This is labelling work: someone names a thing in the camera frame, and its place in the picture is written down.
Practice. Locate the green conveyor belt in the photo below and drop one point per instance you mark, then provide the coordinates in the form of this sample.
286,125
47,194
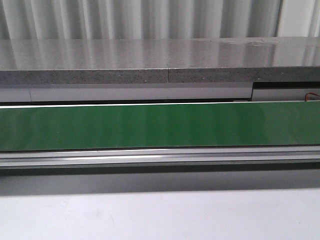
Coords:
48,128

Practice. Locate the grey speckled stone counter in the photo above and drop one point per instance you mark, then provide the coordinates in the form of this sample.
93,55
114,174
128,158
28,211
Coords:
120,61

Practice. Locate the white pleated curtain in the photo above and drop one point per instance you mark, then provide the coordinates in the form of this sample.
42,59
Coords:
158,19

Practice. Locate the aluminium conveyor rear rail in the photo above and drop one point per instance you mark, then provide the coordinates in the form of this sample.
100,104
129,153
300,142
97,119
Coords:
153,92

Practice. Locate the aluminium conveyor rail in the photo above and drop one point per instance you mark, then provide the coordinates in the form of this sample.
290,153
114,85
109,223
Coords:
153,92
159,157

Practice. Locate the aluminium conveyor front rail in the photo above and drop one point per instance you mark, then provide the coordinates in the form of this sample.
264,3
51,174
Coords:
159,157

